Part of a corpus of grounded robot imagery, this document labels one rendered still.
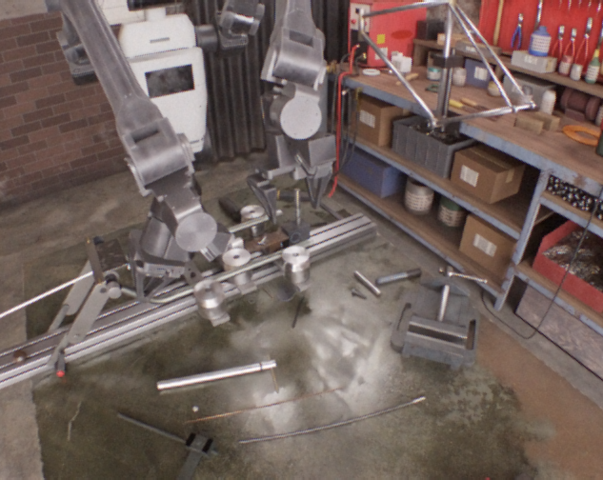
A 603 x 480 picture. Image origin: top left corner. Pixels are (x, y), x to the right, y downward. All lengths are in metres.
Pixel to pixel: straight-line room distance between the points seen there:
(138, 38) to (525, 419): 1.29
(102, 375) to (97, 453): 0.14
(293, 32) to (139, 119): 0.26
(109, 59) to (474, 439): 0.75
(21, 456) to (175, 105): 1.43
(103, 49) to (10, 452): 1.60
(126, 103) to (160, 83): 0.67
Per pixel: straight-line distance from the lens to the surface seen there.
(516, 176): 2.13
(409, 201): 2.47
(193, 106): 1.30
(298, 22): 0.67
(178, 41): 1.33
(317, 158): 0.56
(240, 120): 3.29
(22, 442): 1.92
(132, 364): 0.74
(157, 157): 0.55
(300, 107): 0.55
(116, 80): 0.62
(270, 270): 0.81
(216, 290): 0.69
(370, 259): 0.88
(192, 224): 0.53
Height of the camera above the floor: 1.43
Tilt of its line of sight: 36 degrees down
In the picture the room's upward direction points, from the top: 1 degrees counter-clockwise
